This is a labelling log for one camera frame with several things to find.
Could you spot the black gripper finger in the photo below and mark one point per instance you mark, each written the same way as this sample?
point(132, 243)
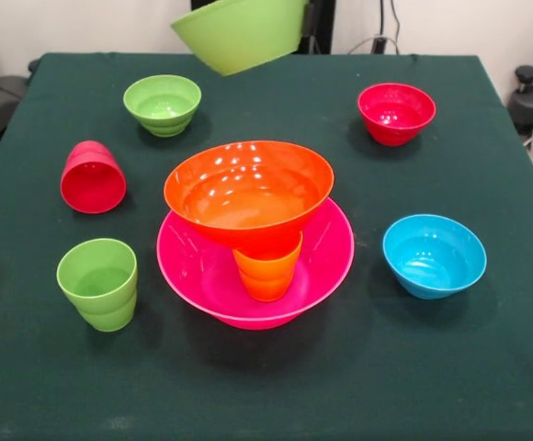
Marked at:
point(309, 18)

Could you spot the large green bowl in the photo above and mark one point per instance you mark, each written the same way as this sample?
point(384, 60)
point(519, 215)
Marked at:
point(243, 32)

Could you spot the small red bowl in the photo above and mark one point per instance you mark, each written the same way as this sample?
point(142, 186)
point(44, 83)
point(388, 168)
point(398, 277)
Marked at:
point(395, 112)

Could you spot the large orange bowl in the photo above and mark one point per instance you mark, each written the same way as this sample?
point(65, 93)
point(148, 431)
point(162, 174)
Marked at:
point(248, 193)

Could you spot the orange cup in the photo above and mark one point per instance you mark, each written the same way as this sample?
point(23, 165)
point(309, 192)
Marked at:
point(267, 275)

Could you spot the red cup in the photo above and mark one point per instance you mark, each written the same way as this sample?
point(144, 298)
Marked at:
point(93, 186)

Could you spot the large pink bowl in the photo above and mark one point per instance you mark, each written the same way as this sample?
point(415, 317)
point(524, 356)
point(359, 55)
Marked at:
point(193, 275)

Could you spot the black power plug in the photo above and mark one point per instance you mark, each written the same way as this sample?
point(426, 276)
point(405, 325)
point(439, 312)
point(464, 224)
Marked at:
point(379, 45)

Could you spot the small green bowl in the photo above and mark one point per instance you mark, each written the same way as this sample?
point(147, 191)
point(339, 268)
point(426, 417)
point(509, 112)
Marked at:
point(162, 103)

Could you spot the small blue bowl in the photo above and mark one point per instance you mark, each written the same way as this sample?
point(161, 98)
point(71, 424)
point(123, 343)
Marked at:
point(432, 262)

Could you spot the black office chair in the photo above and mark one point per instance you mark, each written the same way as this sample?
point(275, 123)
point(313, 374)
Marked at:
point(0, 98)

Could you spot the green cup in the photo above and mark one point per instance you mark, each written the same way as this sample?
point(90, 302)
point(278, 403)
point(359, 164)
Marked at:
point(96, 285)

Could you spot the dark green tablecloth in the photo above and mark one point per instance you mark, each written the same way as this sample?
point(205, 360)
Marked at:
point(266, 376)

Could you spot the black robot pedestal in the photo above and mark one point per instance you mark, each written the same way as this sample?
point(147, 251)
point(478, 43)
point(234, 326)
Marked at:
point(324, 23)

